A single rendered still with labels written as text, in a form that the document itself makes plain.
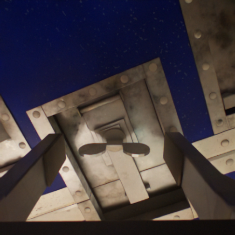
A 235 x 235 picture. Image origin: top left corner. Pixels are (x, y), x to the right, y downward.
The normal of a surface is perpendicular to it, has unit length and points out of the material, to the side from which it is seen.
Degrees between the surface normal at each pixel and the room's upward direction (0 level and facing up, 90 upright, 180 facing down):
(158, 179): 90
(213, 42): 90
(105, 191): 90
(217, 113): 90
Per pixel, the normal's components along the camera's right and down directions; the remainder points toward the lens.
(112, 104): 0.00, 0.26
